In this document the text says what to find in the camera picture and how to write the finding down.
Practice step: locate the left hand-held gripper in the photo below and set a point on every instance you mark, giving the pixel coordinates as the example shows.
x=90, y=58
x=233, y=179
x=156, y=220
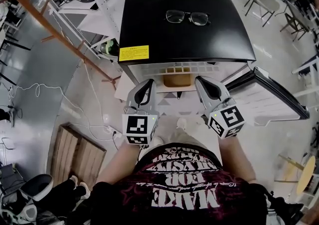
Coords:
x=135, y=125

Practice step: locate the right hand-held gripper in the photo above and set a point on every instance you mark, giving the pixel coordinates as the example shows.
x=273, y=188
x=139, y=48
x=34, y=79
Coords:
x=228, y=120

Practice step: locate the black mini fridge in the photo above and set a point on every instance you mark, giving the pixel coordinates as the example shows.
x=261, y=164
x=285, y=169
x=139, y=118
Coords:
x=187, y=42

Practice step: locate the person's right forearm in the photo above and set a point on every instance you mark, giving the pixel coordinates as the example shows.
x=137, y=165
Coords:
x=234, y=159

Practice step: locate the person's left forearm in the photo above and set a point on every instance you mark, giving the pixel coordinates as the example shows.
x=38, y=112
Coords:
x=119, y=164

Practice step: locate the white wire fridge shelf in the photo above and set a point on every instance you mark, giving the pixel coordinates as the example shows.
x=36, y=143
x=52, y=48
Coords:
x=199, y=68

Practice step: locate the white power strip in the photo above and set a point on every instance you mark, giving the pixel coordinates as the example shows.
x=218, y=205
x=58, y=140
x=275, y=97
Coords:
x=113, y=131

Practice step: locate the person's right white shoe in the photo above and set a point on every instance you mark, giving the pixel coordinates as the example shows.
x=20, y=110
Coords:
x=181, y=123

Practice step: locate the person's white shoe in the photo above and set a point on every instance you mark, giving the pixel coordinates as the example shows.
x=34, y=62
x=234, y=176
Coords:
x=157, y=141
x=181, y=123

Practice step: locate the person's left white shoe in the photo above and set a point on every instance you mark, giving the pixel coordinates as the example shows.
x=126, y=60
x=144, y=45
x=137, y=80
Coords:
x=157, y=141

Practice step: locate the yellow warning sticker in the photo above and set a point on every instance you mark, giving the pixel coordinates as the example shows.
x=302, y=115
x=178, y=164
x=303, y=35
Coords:
x=133, y=53

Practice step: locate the person's beige shorts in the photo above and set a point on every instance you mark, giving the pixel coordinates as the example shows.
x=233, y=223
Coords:
x=189, y=139

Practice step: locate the green black helmet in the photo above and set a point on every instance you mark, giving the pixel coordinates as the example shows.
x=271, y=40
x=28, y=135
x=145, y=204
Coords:
x=109, y=47

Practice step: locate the black rimmed eyeglasses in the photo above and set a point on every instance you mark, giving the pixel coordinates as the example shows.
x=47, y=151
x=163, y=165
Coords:
x=175, y=17

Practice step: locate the wooden pallet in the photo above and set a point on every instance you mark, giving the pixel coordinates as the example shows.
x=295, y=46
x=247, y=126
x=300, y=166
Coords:
x=79, y=159

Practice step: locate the grey chair black legs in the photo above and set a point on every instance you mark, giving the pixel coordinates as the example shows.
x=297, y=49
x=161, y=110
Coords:
x=268, y=3

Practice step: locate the person's black red printed t-shirt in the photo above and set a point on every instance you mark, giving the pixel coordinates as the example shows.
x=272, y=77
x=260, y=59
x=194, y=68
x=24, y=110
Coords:
x=139, y=206

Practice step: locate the black tablet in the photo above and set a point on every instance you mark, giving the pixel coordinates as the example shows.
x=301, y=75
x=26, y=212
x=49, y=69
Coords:
x=101, y=1

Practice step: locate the white metal shelving rack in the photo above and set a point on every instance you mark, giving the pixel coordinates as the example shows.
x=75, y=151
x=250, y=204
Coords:
x=99, y=2

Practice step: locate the dark cluttered desk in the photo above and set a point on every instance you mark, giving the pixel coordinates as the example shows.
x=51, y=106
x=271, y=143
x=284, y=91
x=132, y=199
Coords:
x=296, y=17

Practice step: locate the brown wooden coat rack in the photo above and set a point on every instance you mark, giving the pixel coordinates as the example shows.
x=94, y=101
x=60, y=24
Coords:
x=49, y=27

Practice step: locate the round wooden stool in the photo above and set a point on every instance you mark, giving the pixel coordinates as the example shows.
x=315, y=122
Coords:
x=306, y=175

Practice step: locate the black office chair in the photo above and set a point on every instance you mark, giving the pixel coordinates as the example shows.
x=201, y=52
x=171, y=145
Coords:
x=284, y=206

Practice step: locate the white grey helmet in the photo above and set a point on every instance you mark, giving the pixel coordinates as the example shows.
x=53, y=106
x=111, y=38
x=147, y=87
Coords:
x=37, y=185

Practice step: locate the white desk black legs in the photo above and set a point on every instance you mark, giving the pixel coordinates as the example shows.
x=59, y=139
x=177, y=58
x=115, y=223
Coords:
x=10, y=43

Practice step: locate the white frame table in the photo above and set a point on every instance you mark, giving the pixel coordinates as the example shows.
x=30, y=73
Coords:
x=309, y=69

